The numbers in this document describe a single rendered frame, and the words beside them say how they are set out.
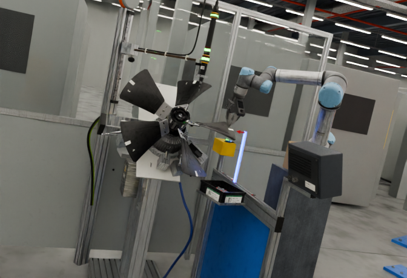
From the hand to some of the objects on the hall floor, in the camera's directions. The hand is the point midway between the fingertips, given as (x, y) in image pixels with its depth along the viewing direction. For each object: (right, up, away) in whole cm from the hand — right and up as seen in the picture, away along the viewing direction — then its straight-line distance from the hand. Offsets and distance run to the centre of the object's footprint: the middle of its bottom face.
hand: (229, 125), depth 234 cm
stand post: (-69, -107, +33) cm, 131 cm away
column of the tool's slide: (-103, -98, +47) cm, 150 cm away
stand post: (-62, -110, +11) cm, 127 cm away
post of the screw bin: (-26, -119, +2) cm, 122 cm away
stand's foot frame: (-65, -109, +20) cm, 128 cm away
